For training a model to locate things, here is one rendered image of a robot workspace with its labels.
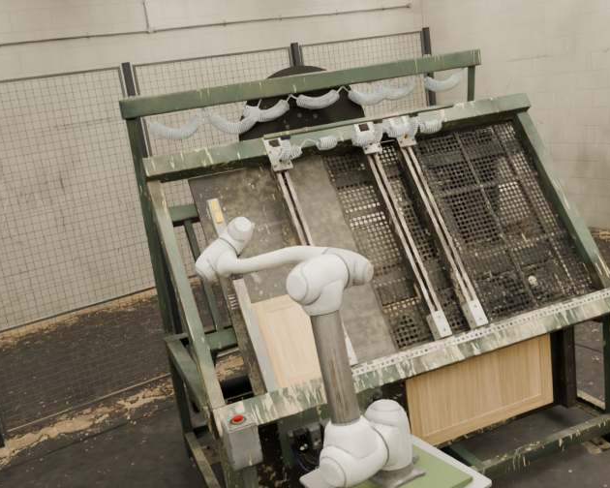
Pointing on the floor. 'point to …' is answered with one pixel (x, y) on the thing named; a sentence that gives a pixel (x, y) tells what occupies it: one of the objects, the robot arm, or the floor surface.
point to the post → (249, 477)
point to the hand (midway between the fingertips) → (228, 263)
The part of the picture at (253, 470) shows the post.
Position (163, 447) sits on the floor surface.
